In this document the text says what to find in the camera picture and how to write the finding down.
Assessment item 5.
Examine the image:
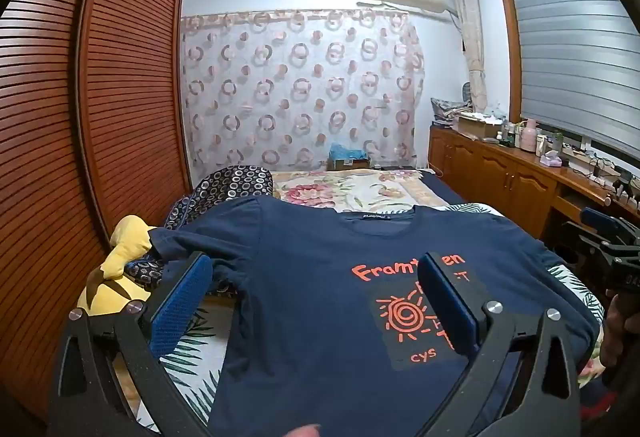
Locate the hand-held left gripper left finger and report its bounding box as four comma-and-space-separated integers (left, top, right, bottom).
47, 252, 216, 437

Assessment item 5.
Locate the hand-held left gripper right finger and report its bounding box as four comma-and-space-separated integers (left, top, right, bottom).
417, 251, 583, 437

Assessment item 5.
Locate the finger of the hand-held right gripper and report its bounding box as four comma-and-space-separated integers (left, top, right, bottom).
560, 221, 608, 268
580, 207, 626, 238

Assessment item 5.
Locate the navy printed t-shirt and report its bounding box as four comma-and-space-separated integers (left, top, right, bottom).
150, 196, 601, 437

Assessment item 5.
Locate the person's right hand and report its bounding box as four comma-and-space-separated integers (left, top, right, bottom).
600, 287, 640, 368

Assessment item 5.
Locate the white leaf-print quilt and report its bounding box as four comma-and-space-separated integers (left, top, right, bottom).
112, 202, 608, 437

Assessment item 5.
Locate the yellow plush toy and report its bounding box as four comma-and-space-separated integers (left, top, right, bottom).
77, 216, 163, 315

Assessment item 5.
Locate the pink thermos jug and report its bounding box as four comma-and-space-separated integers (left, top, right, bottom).
520, 118, 540, 150

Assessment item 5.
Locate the wooden sideboard cabinet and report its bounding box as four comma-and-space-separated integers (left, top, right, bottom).
427, 124, 640, 243

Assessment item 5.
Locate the navy bed sheet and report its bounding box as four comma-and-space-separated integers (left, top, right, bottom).
420, 170, 471, 208

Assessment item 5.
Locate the dark circle-patterned pillow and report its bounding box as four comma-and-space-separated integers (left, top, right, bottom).
125, 164, 275, 290

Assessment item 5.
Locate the open cardboard box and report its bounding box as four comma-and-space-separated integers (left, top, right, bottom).
457, 114, 503, 140

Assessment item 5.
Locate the floral blanket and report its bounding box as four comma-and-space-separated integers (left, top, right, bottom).
270, 168, 451, 213

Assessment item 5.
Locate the pile of folded fabrics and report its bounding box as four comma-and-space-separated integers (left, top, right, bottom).
431, 82, 473, 128

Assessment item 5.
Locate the blue plastic bag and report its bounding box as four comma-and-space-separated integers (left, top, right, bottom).
330, 142, 368, 160

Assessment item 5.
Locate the beige tied curtain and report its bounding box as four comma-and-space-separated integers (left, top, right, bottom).
447, 0, 491, 115

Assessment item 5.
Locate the wooden louvered wardrobe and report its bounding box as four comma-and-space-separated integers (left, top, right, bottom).
0, 0, 193, 423

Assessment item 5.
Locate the sheer circle-print curtain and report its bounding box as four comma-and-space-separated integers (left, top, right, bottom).
180, 10, 426, 173

